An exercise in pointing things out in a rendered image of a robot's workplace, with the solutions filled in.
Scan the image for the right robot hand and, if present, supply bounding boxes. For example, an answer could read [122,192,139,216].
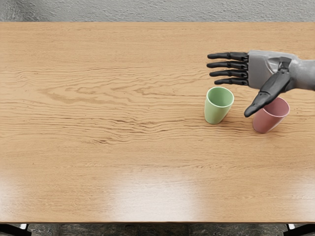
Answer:
[207,50,315,118]

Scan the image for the pink cup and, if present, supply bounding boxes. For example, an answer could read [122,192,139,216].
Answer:
[252,96,290,134]

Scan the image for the green cup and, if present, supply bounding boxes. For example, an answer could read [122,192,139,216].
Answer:
[204,86,235,125]

